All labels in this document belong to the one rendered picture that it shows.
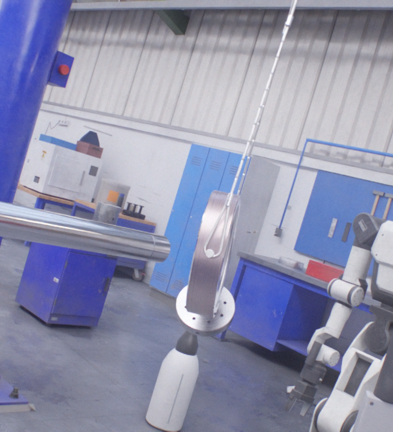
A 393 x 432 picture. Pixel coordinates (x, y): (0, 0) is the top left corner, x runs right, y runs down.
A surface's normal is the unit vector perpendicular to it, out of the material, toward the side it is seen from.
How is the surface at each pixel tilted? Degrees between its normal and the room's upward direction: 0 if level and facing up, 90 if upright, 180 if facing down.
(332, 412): 66
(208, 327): 50
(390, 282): 90
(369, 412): 90
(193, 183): 90
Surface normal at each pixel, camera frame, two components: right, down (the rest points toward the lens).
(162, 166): -0.67, -0.17
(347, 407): -0.56, -0.56
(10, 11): -0.31, -0.05
